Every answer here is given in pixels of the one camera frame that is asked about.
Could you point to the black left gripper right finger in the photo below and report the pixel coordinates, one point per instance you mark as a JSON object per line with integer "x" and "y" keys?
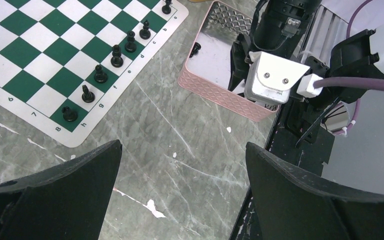
{"x": 295, "y": 204}

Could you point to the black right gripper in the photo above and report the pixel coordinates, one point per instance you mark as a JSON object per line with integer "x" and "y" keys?
{"x": 276, "y": 28}

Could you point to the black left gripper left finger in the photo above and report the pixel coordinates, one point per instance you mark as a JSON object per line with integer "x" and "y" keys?
{"x": 68, "y": 201}

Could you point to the black chess pawn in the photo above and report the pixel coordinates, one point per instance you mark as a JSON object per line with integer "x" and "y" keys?
{"x": 145, "y": 33}
{"x": 130, "y": 45}
{"x": 116, "y": 59}
{"x": 68, "y": 114}
{"x": 100, "y": 76}
{"x": 166, "y": 8}

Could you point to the black chess knight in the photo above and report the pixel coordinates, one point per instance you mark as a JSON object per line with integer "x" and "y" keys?
{"x": 87, "y": 96}

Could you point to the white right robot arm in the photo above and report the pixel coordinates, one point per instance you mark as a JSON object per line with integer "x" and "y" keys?
{"x": 356, "y": 66}

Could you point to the black chess piece tray corner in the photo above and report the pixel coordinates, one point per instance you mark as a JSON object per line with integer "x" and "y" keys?
{"x": 195, "y": 49}

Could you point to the green white chess board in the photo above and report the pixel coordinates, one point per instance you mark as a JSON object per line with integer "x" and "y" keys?
{"x": 49, "y": 49}

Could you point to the pink metal tray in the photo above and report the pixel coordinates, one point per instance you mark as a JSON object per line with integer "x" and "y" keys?
{"x": 208, "y": 72}

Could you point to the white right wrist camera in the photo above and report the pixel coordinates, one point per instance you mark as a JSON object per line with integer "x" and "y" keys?
{"x": 271, "y": 78}

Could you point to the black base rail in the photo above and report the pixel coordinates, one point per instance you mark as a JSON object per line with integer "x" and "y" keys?
{"x": 281, "y": 142}

